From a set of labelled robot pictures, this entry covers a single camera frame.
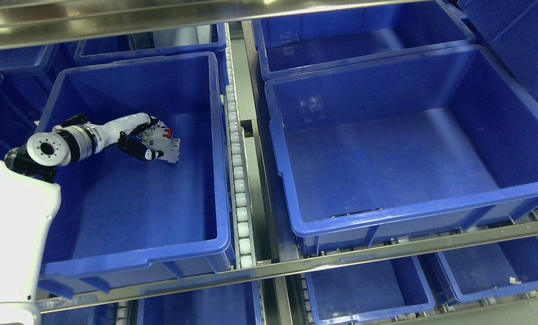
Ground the white roller conveyor strip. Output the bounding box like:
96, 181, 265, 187
223, 23, 256, 269

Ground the blue bin far left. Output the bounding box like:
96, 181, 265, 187
0, 44, 59, 160

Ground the blue bin left front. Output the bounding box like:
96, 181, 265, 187
37, 52, 235, 298

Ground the blue bin lower left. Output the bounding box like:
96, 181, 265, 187
42, 281, 263, 325

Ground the grey red circuit breaker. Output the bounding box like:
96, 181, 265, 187
141, 126, 180, 164

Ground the blue bin far right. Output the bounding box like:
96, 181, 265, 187
458, 0, 538, 102

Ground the blue bin rear right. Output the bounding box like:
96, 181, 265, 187
252, 0, 476, 81

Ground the blue bin lower middle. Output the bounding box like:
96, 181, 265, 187
305, 256, 436, 325

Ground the blue bin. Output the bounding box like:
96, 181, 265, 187
458, 0, 538, 102
419, 236, 538, 306
74, 24, 228, 94
252, 0, 476, 81
0, 44, 59, 160
305, 256, 436, 325
37, 52, 235, 298
264, 45, 538, 256
42, 281, 263, 325

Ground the blue bin lower right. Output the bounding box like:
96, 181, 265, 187
419, 236, 538, 306

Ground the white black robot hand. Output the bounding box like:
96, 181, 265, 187
85, 113, 166, 161

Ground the blue bin rear left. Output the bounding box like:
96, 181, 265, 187
74, 24, 228, 94

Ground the blue bin right front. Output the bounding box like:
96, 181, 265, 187
264, 45, 538, 256

